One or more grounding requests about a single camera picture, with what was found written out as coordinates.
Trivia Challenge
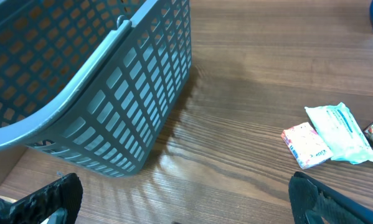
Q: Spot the grey plastic shopping basket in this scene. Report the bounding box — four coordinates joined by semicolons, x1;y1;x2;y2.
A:
0;0;192;177

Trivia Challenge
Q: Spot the red white small box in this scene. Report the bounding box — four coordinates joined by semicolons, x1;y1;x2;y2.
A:
281;122;333;169

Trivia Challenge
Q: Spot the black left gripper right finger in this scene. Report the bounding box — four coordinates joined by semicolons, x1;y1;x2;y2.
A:
288;172;373;224

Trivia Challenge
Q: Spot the teal tissue pack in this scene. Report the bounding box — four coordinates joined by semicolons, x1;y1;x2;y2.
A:
305;102;373;164

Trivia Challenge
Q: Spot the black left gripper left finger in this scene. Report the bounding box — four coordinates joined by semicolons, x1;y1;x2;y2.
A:
0;173;83;224

